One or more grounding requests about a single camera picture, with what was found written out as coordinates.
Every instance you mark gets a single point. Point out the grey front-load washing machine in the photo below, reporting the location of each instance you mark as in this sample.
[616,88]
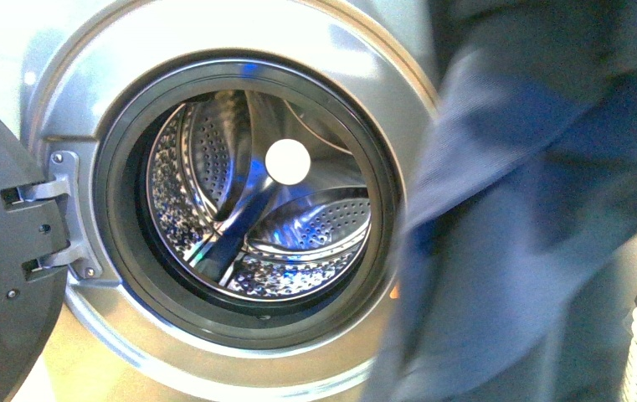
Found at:
[229,174]

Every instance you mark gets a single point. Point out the dark blue knitted garment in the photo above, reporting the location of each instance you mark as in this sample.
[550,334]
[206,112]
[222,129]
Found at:
[526,187]

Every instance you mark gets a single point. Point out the dark grey washer door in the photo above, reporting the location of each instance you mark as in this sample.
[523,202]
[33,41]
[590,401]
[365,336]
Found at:
[30,297]

